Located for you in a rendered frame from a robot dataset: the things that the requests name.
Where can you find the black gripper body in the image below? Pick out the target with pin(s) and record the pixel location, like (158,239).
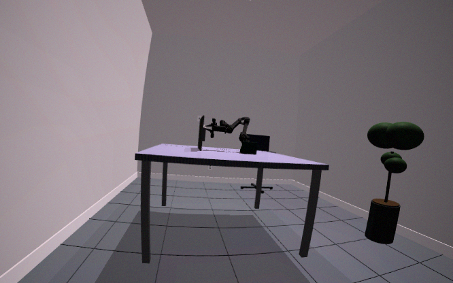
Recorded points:
(214,128)

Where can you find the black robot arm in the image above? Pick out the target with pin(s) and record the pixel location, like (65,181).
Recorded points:
(226,128)

